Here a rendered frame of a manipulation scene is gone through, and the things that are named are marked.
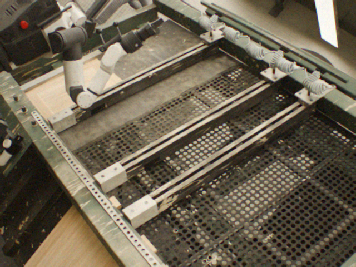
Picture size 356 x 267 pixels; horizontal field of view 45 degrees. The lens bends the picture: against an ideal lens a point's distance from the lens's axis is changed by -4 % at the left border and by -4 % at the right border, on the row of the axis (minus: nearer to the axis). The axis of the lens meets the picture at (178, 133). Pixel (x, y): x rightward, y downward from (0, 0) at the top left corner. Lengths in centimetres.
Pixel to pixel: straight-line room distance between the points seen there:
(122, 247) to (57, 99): 107
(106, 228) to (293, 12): 665
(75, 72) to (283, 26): 615
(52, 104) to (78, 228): 70
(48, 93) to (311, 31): 583
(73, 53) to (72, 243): 89
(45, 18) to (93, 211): 88
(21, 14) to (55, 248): 111
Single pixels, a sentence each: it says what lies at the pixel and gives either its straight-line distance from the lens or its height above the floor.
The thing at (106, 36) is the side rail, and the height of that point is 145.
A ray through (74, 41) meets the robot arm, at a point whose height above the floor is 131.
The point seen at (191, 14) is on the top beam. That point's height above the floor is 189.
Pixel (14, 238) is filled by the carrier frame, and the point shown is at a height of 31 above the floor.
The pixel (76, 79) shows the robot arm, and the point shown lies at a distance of 202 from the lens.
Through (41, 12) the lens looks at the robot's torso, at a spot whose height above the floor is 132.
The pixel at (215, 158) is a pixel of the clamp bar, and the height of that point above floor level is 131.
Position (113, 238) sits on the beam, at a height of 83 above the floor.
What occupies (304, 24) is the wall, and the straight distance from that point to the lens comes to 784.
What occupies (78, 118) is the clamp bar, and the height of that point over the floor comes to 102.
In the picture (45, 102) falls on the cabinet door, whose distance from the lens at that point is 249.
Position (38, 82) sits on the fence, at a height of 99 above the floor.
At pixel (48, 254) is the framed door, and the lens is 229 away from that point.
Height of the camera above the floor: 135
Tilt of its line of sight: 2 degrees down
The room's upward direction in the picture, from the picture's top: 39 degrees clockwise
